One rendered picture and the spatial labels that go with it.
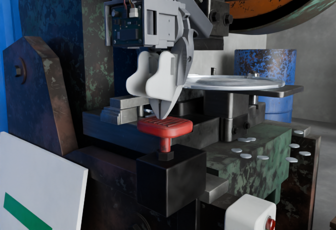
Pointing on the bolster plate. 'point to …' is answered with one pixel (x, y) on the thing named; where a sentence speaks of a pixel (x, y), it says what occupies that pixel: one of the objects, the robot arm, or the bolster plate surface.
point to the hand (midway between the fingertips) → (164, 108)
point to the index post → (251, 95)
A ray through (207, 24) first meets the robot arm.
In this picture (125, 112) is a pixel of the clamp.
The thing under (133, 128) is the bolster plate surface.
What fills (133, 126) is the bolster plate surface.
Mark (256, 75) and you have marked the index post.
